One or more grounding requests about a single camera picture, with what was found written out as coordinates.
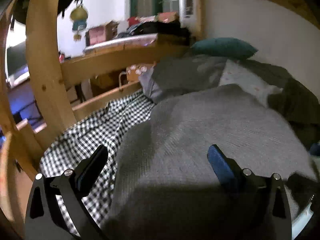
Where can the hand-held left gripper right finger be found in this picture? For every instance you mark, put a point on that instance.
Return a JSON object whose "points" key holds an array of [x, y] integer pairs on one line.
{"points": [[220, 165]]}

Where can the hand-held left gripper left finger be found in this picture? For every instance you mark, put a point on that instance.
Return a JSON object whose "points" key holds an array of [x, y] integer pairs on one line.
{"points": [[87, 175]]}

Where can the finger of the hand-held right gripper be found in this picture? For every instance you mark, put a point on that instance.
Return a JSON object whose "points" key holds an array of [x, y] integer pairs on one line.
{"points": [[315, 149]]}

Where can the grey knit zip sweater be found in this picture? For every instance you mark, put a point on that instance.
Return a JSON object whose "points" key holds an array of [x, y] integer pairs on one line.
{"points": [[200, 120]]}

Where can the black white checkered sheet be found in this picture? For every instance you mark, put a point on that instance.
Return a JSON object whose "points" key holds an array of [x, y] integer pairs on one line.
{"points": [[100, 125]]}

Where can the olive green garment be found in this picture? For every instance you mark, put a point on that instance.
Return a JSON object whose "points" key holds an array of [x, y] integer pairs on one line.
{"points": [[295, 100]]}

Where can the daisy print bed sheet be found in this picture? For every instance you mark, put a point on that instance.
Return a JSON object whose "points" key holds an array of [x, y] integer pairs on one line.
{"points": [[240, 80]]}

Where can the grey pillow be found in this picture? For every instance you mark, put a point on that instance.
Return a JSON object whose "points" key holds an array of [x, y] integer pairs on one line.
{"points": [[180, 77]]}

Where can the teal pillow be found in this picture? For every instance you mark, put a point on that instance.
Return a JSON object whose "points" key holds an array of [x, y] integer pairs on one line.
{"points": [[222, 47]]}

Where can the computer monitor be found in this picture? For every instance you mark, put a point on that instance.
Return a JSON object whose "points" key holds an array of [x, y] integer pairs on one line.
{"points": [[16, 60]]}

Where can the pink box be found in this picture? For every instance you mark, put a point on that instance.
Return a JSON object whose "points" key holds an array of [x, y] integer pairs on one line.
{"points": [[100, 33]]}

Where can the pile of dark clutter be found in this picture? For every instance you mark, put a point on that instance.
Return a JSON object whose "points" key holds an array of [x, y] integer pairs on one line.
{"points": [[155, 27]]}

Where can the hanging yellow doll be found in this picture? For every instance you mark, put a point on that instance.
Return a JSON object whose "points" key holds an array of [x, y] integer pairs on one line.
{"points": [[78, 15]]}

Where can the wooden bunk bed frame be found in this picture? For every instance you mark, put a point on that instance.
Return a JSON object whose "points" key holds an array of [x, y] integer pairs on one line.
{"points": [[42, 55]]}

